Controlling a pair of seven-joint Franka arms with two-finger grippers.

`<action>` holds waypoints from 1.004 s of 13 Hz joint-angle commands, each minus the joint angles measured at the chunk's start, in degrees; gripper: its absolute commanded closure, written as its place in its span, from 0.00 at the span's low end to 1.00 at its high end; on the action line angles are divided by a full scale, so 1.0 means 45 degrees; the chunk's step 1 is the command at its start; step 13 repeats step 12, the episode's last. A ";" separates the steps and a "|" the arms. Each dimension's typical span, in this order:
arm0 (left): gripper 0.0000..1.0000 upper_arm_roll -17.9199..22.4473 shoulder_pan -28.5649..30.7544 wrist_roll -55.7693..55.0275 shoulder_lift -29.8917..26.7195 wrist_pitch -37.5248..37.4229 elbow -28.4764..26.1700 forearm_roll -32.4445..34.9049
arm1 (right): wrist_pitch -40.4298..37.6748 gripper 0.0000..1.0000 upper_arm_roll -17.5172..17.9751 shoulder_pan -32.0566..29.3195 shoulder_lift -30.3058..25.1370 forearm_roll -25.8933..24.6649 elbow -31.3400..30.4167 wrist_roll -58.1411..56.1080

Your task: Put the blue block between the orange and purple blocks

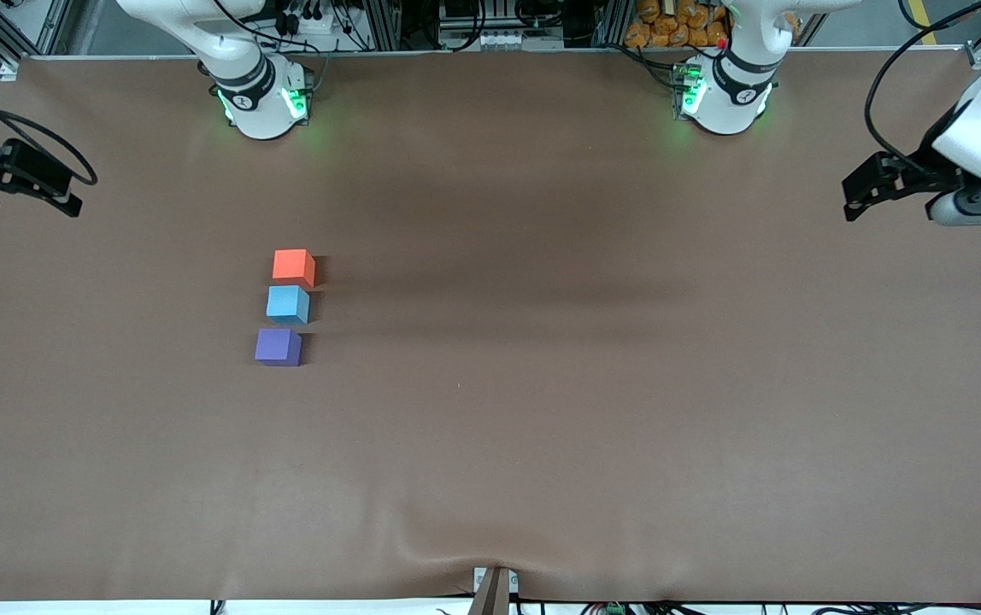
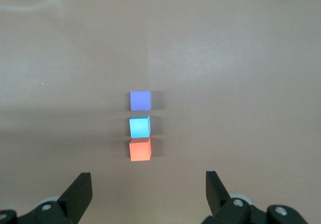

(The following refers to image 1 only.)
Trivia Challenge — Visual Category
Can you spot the orange foam block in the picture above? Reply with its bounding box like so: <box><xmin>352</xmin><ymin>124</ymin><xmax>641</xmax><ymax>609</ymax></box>
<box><xmin>273</xmin><ymin>249</ymin><xmax>317</xmax><ymax>289</ymax></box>

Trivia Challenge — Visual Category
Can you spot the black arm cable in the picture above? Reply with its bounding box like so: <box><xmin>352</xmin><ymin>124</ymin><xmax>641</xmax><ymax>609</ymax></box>
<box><xmin>0</xmin><ymin>77</ymin><xmax>99</xmax><ymax>187</ymax></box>
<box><xmin>864</xmin><ymin>0</ymin><xmax>981</xmax><ymax>172</ymax></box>

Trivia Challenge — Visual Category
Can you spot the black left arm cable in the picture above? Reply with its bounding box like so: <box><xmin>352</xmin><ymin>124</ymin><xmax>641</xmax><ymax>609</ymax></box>
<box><xmin>864</xmin><ymin>0</ymin><xmax>981</xmax><ymax>172</ymax></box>

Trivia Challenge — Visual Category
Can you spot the metal table clamp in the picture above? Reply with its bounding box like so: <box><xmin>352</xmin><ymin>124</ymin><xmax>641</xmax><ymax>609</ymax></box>
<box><xmin>470</xmin><ymin>564</ymin><xmax>520</xmax><ymax>615</ymax></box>

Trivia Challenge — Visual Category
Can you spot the purple foam block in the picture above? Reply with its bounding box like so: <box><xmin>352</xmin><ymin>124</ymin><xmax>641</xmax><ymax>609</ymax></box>
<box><xmin>255</xmin><ymin>328</ymin><xmax>303</xmax><ymax>367</ymax></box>

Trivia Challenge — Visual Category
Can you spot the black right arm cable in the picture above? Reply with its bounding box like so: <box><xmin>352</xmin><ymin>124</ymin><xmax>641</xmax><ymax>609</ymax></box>
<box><xmin>0</xmin><ymin>77</ymin><xmax>99</xmax><ymax>187</ymax></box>

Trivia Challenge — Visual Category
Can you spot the light blue foam block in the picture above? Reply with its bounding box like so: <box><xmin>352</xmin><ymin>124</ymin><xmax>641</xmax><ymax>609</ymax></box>
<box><xmin>267</xmin><ymin>285</ymin><xmax>311</xmax><ymax>325</ymax></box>

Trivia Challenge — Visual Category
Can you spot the bag of orange items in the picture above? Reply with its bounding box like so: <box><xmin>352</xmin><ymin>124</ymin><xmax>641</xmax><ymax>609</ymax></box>
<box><xmin>624</xmin><ymin>0</ymin><xmax>732</xmax><ymax>50</ymax></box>

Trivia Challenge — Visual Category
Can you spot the brown table mat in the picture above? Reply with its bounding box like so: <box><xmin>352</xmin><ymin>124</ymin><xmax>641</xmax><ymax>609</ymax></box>
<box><xmin>0</xmin><ymin>51</ymin><xmax>981</xmax><ymax>603</ymax></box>

